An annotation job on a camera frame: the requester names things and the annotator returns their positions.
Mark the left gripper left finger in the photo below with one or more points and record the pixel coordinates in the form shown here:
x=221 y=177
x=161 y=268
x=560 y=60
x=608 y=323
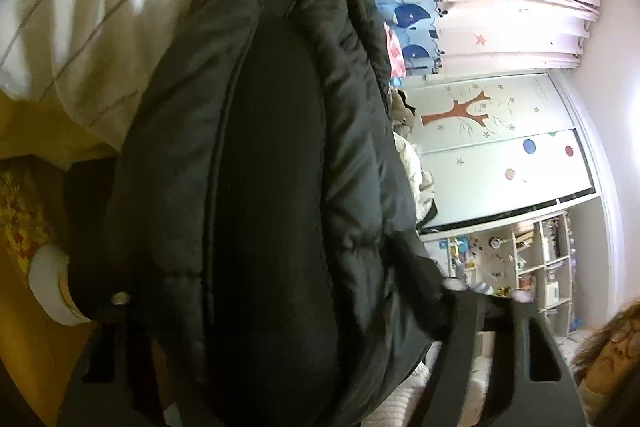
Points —
x=114 y=382

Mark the black puffer jacket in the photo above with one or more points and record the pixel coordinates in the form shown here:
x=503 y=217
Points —
x=259 y=194

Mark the white shelf with items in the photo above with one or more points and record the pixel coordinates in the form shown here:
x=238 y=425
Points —
x=535 y=256

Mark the beige puffer jacket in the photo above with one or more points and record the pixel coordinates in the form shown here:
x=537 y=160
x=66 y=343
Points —
x=421 y=182

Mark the wardrobe with tree decal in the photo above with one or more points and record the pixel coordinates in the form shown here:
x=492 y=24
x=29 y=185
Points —
x=497 y=147

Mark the olive brown garment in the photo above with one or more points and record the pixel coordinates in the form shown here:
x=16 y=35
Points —
x=402 y=117

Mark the pink checked cloth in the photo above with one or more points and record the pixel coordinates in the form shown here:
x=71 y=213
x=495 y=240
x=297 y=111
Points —
x=397 y=62

